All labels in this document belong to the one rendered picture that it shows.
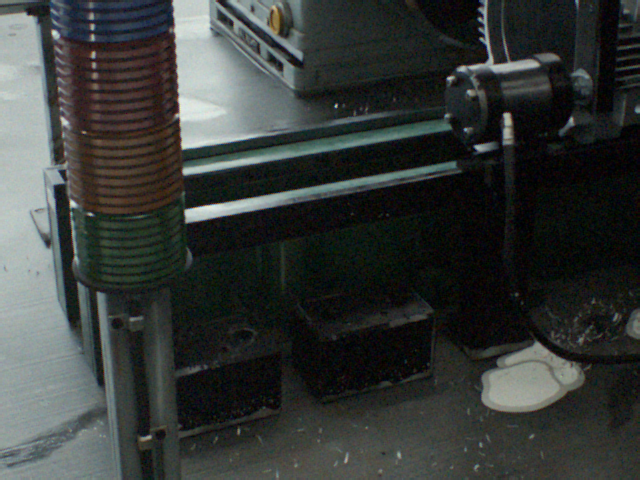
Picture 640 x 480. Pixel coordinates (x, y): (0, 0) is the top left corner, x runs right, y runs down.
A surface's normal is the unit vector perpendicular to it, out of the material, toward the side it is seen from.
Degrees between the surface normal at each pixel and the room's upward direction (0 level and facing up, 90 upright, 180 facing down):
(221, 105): 0
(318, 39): 90
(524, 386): 0
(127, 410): 90
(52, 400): 0
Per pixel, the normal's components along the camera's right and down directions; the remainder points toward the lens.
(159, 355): 0.40, 0.43
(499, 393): 0.00, -0.88
